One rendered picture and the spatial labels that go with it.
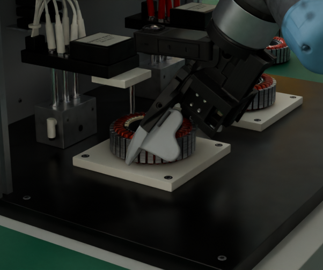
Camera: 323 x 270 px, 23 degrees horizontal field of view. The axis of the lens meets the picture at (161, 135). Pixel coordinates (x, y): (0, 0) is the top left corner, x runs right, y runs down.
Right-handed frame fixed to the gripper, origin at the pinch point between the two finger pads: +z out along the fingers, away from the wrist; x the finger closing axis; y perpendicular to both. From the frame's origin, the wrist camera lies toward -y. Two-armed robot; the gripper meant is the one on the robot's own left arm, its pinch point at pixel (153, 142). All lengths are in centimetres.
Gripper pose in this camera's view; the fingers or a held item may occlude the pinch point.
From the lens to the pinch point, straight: 101.8
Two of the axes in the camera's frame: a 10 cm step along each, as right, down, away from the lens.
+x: 5.4, -3.0, 7.9
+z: -4.2, 7.1, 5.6
